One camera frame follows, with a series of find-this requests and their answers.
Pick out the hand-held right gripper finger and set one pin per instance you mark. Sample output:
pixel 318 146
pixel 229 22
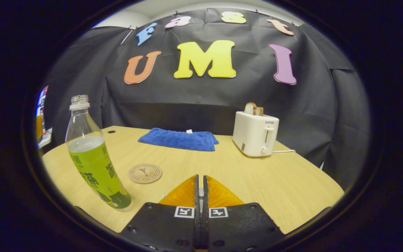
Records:
pixel 205 224
pixel 197 224

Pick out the black backdrop cloth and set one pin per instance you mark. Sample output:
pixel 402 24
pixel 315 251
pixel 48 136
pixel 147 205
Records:
pixel 173 105

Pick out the blue towel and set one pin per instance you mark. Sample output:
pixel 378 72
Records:
pixel 178 139

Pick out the green label water bottle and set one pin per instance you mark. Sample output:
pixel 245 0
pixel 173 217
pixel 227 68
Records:
pixel 96 164

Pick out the toast slices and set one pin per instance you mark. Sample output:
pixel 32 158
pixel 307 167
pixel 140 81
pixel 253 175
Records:
pixel 253 109

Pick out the round wooden coaster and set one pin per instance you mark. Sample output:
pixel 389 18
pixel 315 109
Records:
pixel 145 173

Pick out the white toaster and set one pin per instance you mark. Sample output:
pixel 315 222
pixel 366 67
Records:
pixel 252 134

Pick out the computer monitor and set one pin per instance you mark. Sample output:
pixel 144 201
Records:
pixel 41 101

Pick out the white side table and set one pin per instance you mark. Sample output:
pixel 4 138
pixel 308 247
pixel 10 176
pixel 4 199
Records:
pixel 46 138

